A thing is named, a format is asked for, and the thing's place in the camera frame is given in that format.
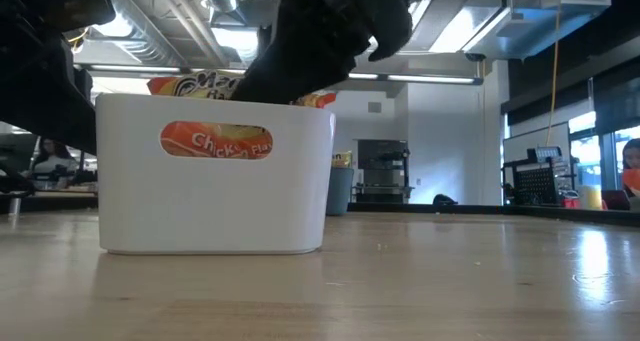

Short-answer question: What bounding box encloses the white plastic bin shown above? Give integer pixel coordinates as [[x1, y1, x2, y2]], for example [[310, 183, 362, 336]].
[[94, 92, 337, 256]]

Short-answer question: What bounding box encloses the long ceiling light bar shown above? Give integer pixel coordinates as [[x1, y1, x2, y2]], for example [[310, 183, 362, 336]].
[[89, 64, 484, 86]]

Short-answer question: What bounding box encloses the black drinks machine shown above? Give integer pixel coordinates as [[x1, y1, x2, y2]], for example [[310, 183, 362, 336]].
[[354, 138, 415, 205]]

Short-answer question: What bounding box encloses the teal plastic bin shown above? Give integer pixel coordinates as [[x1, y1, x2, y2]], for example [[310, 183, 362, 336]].
[[325, 166, 355, 217]]

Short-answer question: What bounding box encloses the white board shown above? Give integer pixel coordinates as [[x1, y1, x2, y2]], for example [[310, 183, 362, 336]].
[[502, 122, 571, 163]]

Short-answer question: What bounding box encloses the black mesh cart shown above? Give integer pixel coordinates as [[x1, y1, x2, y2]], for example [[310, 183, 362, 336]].
[[502, 145, 577, 207]]

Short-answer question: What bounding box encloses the yellow container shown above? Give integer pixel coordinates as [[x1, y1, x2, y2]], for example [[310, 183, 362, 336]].
[[579, 184, 604, 211]]

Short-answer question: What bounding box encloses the person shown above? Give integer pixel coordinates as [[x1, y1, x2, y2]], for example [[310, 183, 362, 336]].
[[621, 138, 640, 171], [30, 138, 79, 185]]

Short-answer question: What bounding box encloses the dark red chair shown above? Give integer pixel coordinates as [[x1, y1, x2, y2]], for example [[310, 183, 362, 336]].
[[601, 189, 632, 212]]

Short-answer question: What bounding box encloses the silver ventilation duct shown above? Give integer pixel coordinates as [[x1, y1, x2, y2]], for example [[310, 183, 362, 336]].
[[74, 0, 241, 67]]

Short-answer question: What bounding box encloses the yellow hanging cable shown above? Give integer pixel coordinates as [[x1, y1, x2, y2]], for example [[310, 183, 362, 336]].
[[544, 0, 565, 147]]

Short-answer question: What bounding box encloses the black yellow cable reel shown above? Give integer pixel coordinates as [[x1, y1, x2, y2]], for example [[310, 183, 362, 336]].
[[67, 28, 90, 48]]

